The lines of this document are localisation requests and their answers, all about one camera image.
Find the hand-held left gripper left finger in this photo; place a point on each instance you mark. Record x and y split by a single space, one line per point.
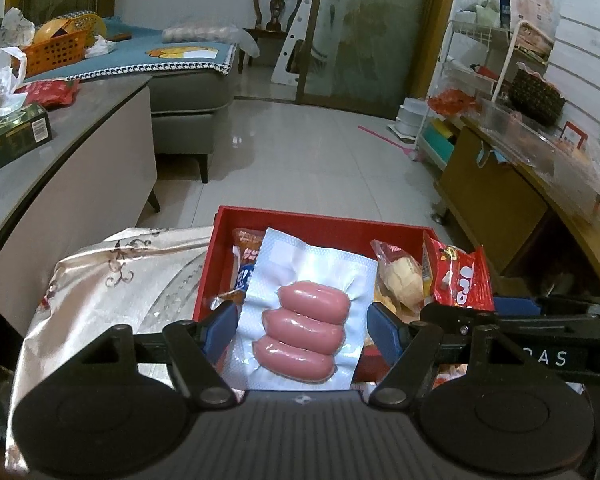
220 330

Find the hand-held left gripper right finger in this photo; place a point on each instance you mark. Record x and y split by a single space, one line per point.
382 330

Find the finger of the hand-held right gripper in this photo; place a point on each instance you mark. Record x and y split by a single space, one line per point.
515 305
455 322

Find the red white snack packet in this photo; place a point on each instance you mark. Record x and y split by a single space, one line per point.
460 280

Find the pile of snack packets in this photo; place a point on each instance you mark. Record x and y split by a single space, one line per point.
450 372

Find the clear pink sausage packet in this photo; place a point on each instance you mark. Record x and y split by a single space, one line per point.
305 320

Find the clear pale snack packet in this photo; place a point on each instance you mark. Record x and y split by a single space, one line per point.
400 275

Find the blue orange snack packet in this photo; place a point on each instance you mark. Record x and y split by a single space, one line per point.
245 270

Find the wooden cabinet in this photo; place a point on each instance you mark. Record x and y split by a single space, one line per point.
490 195

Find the clear plastic sheet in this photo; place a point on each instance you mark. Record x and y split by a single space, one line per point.
530 145

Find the small red white box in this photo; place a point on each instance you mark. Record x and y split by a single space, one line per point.
574 135

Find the white cart with teal bins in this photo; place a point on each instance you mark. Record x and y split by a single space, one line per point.
435 142

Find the pink stick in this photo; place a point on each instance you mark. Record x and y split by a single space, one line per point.
380 136

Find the dark woven basket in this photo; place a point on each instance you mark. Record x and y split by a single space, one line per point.
535 95

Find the white stacked containers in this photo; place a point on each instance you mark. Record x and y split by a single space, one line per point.
410 115

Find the red plastic bag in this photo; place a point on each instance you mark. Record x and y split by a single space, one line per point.
450 102

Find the grey coffee table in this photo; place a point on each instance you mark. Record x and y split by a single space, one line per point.
80 160

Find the grey sofa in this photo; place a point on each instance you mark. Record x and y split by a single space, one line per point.
190 90

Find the dark green box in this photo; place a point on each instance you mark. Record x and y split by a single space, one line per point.
10 135

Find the blue sofa cover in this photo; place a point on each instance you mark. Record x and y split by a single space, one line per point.
130 57

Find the white board with holes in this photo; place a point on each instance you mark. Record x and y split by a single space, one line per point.
292 45

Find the wood framed glass door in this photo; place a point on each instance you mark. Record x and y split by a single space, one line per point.
380 35

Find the clear bagged pillow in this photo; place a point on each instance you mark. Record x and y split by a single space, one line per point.
200 34

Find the white crumpled paper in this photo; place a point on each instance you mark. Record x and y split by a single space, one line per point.
100 46

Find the dark remote control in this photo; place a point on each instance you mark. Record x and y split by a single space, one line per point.
118 36

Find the orange plastic basket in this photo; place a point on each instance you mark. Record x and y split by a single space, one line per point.
55 55

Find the yellow round hat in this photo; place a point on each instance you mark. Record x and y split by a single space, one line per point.
85 22

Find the white plastic bag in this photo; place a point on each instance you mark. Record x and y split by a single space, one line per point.
0 72

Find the crumpled clear plastic bag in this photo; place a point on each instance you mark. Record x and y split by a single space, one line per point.
15 25

